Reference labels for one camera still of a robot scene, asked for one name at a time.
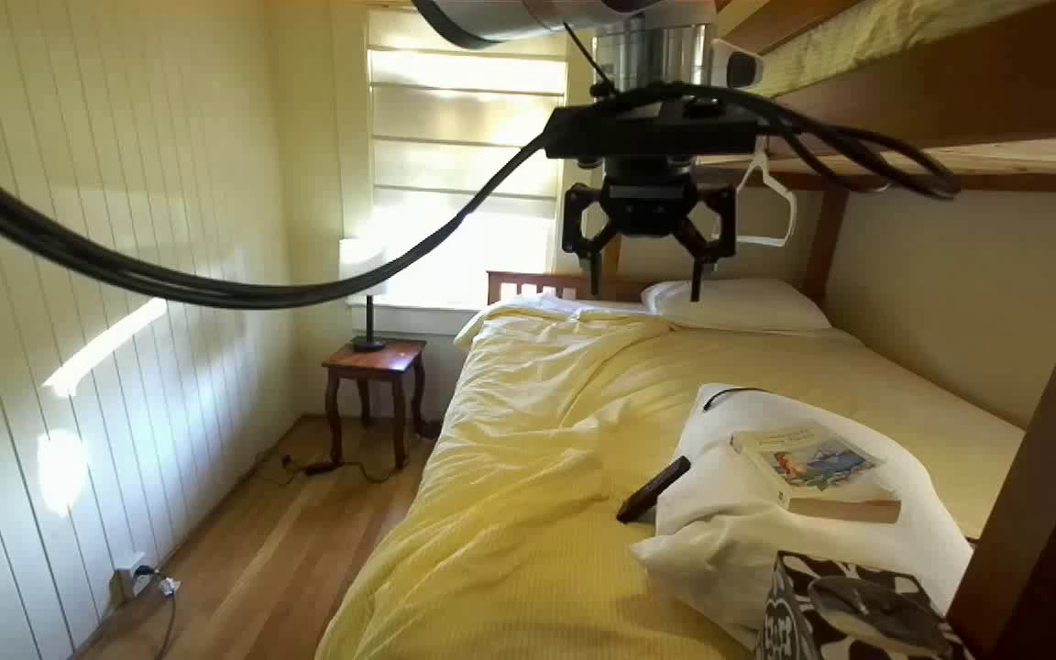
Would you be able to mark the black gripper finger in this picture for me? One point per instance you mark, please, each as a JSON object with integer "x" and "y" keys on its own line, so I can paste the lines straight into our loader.
{"x": 582, "y": 224}
{"x": 704, "y": 241}

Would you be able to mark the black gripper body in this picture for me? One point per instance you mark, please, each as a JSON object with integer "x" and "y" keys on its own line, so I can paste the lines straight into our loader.
{"x": 650, "y": 197}

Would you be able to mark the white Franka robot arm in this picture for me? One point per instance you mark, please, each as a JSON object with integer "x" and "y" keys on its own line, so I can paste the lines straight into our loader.
{"x": 503, "y": 15}

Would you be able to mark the plain white pillow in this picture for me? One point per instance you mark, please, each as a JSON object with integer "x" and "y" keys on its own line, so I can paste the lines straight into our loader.
{"x": 735, "y": 301}

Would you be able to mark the white clothes hanger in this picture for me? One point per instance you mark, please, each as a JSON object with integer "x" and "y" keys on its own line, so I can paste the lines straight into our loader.
{"x": 774, "y": 197}

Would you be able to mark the white window blind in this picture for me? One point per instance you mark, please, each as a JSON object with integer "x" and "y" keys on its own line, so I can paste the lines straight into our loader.
{"x": 466, "y": 110}

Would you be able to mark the black stand on table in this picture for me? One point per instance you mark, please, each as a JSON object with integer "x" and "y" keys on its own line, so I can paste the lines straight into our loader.
{"x": 368, "y": 338}

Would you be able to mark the pale yellow blanket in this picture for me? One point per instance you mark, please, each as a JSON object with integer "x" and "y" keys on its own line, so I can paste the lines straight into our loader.
{"x": 529, "y": 465}

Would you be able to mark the small wooden side table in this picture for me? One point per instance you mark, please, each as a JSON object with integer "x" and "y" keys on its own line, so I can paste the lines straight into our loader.
{"x": 372, "y": 366}

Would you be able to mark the thin illustrated booklet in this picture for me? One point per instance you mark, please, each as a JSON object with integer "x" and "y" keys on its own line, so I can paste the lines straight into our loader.
{"x": 814, "y": 472}

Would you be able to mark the black remote control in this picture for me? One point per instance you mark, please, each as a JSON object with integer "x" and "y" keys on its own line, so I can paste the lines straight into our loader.
{"x": 653, "y": 489}

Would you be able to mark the bunk mattress with yellow sheet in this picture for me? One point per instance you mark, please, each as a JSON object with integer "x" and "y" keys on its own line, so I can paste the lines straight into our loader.
{"x": 870, "y": 38}

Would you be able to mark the white pillow with book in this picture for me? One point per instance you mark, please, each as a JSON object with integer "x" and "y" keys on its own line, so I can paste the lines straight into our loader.
{"x": 735, "y": 537}

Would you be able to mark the floor power strip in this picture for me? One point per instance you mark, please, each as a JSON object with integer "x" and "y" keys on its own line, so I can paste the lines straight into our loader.
{"x": 137, "y": 580}

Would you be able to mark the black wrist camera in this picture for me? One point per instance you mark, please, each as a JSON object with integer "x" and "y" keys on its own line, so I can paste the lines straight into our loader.
{"x": 650, "y": 131}

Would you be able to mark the wooden bunk bed frame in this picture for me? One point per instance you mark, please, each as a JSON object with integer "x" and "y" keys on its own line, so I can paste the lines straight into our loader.
{"x": 1043, "y": 514}

